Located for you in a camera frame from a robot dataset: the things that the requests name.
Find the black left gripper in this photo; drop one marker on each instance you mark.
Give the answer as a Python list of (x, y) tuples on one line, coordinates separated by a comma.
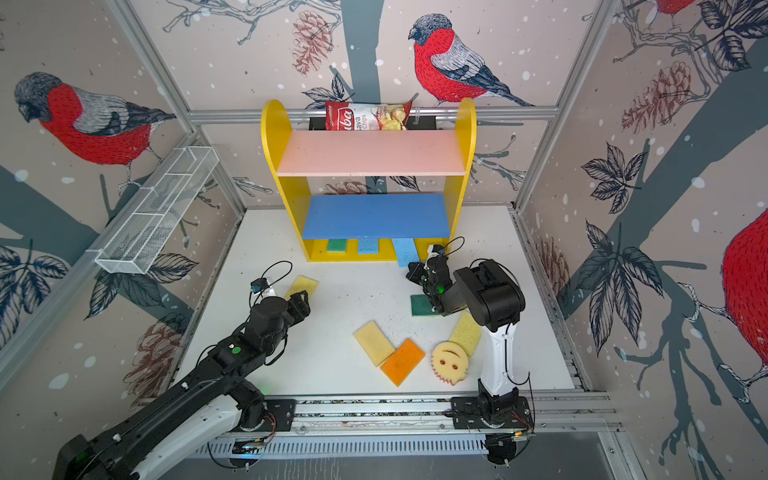
[(298, 307)]

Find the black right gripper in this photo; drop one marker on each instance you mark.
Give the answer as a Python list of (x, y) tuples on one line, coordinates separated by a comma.
[(414, 274)]

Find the dark green sponge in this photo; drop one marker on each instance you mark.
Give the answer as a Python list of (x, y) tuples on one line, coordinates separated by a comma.
[(421, 306)]

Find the blue sponge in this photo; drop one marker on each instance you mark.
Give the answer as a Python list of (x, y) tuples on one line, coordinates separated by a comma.
[(368, 246), (406, 251)]

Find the pale yellow sponge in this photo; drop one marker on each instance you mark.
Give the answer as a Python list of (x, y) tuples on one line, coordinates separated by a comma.
[(374, 343)]

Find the orange sponge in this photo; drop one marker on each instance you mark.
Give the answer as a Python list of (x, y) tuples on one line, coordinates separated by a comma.
[(402, 362)]

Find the light green sponge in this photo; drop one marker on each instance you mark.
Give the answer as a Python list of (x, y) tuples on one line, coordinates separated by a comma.
[(337, 246)]

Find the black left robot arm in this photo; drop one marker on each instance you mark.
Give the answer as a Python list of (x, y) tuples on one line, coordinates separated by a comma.
[(214, 398)]

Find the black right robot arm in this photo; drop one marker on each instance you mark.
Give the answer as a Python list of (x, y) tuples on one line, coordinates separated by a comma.
[(493, 297)]

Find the yellow shelf with coloured boards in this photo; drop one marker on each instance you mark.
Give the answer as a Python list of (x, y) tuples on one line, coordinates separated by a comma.
[(294, 157)]

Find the yellow sponge far left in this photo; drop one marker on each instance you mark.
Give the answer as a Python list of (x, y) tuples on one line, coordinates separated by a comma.
[(302, 283)]

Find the yellow sponge right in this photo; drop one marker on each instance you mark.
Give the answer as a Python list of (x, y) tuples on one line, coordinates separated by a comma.
[(467, 333)]

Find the yellow smiley face sponge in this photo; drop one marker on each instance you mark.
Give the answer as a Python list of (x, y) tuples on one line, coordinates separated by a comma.
[(450, 362)]

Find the red cassava chips bag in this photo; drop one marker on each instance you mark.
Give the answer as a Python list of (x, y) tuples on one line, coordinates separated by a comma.
[(345, 116)]

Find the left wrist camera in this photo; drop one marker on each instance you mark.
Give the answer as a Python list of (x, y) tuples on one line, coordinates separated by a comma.
[(262, 287)]

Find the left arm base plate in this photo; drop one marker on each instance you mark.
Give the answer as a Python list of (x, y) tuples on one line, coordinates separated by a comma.
[(272, 415)]

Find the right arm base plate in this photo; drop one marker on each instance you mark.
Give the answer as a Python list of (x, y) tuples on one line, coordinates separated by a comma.
[(467, 413)]

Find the white wire mesh basket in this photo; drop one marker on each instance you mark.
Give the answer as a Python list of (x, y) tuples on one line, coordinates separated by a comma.
[(139, 240)]

